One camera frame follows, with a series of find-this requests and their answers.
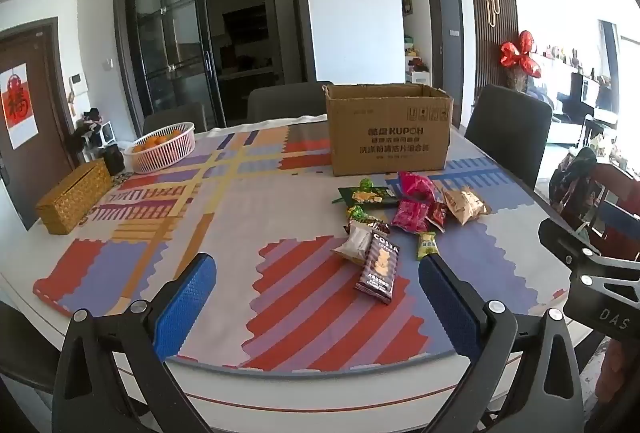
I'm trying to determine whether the black piano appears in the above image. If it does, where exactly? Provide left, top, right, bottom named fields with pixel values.
left=555, top=72, right=618, bottom=124

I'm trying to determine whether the dark grey dining chair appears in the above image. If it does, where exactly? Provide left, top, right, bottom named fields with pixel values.
left=246, top=81, right=335, bottom=126
left=464, top=84, right=553, bottom=189
left=142, top=102, right=208, bottom=134

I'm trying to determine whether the colourful printed bag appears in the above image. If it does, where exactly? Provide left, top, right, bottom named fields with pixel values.
left=549, top=147, right=601, bottom=214

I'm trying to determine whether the white stool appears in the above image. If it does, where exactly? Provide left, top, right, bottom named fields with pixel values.
left=85, top=120, right=118, bottom=159

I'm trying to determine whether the red paper door poster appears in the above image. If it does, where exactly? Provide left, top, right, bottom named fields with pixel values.
left=0, top=60, right=40, bottom=149

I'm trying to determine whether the person's right forearm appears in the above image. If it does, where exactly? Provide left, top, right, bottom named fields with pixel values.
left=595, top=338, right=640, bottom=414

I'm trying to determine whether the white basket of oranges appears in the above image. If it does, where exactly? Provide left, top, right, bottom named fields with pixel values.
left=122, top=122, right=197, bottom=174

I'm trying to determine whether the dark slatted wall panel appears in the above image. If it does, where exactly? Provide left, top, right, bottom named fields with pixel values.
left=465, top=0, right=521, bottom=89

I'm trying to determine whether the golden woven tissue box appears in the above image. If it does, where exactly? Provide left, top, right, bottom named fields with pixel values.
left=35, top=158, right=115, bottom=235

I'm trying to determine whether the tan snack packet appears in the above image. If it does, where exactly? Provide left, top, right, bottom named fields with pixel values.
left=442, top=186, right=492, bottom=226

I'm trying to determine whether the pile of oranges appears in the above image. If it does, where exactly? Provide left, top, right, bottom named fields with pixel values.
left=132, top=129, right=183, bottom=153

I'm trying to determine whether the dark plush toy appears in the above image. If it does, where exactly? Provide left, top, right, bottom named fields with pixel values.
left=75, top=108, right=103, bottom=149

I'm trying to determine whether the magenta snack packet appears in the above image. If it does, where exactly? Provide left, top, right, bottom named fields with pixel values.
left=391, top=200, right=431, bottom=234
left=398, top=172, right=438, bottom=204

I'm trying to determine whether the beige snack packet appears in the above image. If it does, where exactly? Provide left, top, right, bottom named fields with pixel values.
left=331, top=220, right=373, bottom=264

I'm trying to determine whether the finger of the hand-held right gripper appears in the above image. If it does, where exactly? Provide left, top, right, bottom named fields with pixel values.
left=539, top=218, right=640, bottom=301

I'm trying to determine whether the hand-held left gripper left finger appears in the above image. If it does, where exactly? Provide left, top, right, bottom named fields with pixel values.
left=52, top=253, right=221, bottom=433

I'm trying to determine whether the dark brown biscuit packet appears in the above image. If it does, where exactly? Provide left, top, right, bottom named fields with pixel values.
left=355, top=229, right=401, bottom=305

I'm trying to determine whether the brown entry door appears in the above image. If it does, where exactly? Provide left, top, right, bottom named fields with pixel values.
left=0, top=24, right=76, bottom=231

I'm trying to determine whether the red snack packet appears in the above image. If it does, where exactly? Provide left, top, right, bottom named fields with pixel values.
left=427, top=202, right=448, bottom=234

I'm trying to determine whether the brown cardboard box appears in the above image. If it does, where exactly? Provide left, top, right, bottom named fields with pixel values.
left=322, top=83, right=455, bottom=176

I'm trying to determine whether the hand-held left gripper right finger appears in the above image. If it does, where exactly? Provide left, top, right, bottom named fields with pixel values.
left=418, top=254, right=585, bottom=433

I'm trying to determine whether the dark green packet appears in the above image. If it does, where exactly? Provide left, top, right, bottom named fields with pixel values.
left=332, top=186, right=401, bottom=209

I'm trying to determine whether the grey room door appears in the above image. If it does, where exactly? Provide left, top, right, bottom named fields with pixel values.
left=427, top=0, right=463, bottom=101

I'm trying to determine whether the red foil balloon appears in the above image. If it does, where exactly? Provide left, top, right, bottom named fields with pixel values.
left=500, top=30, right=543, bottom=79

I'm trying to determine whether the small green yellow packet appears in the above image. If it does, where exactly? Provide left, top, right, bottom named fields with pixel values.
left=417, top=232, right=438, bottom=261

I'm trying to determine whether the dark glass sliding door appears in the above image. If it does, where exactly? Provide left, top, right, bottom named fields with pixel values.
left=114, top=0, right=306, bottom=134

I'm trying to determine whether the black cylindrical container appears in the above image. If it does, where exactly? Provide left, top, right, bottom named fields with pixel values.
left=103, top=144, right=126, bottom=176

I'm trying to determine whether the white toy shelf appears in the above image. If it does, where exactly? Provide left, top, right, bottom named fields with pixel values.
left=405, top=36, right=431, bottom=86

